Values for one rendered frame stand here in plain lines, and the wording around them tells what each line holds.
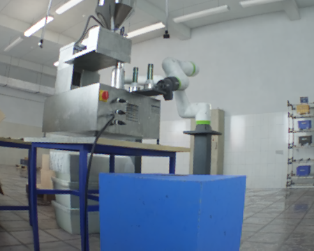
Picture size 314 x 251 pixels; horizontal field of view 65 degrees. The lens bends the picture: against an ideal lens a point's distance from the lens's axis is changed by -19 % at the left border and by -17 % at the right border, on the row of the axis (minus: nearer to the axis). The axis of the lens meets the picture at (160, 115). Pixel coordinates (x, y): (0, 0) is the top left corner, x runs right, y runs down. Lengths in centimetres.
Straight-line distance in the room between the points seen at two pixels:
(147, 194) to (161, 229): 15
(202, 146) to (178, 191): 146
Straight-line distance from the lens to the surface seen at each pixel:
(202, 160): 243
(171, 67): 185
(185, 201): 98
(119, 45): 161
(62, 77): 182
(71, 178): 229
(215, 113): 710
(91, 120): 142
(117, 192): 119
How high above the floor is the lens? 66
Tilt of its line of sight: 9 degrees up
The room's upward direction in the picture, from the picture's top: 2 degrees clockwise
